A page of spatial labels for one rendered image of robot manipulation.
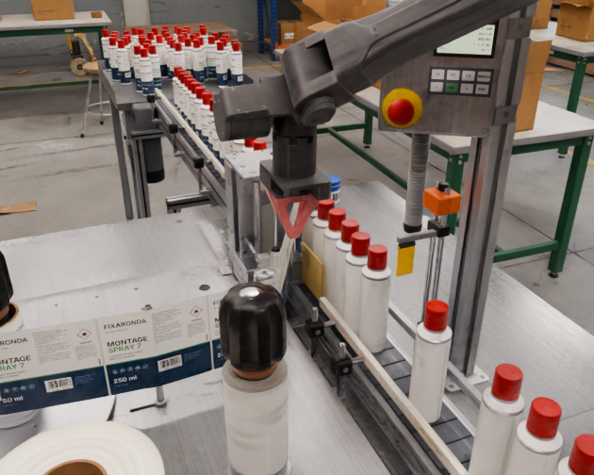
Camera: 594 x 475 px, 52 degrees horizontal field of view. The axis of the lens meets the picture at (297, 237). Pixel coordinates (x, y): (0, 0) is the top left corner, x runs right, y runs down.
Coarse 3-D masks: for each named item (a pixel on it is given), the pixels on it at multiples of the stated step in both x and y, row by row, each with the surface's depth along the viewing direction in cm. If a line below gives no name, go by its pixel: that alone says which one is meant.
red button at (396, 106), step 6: (396, 102) 86; (402, 102) 86; (408, 102) 86; (390, 108) 87; (396, 108) 86; (402, 108) 86; (408, 108) 86; (390, 114) 87; (396, 114) 87; (402, 114) 87; (408, 114) 86; (390, 120) 88; (396, 120) 87; (402, 120) 87; (408, 120) 87
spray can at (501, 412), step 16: (496, 368) 74; (512, 368) 74; (496, 384) 74; (512, 384) 72; (496, 400) 74; (512, 400) 73; (480, 416) 77; (496, 416) 74; (512, 416) 73; (480, 432) 77; (496, 432) 75; (512, 432) 75; (480, 448) 78; (496, 448) 76; (480, 464) 79; (496, 464) 77
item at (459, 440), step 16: (304, 288) 128; (352, 352) 109; (384, 352) 109; (384, 368) 105; (400, 368) 105; (400, 384) 102; (400, 416) 95; (448, 416) 95; (416, 432) 92; (448, 432) 92; (464, 432) 92; (448, 448) 89; (464, 448) 89; (464, 464) 87
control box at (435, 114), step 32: (416, 64) 86; (448, 64) 85; (480, 64) 84; (384, 96) 89; (416, 96) 88; (448, 96) 87; (384, 128) 91; (416, 128) 90; (448, 128) 89; (480, 128) 88
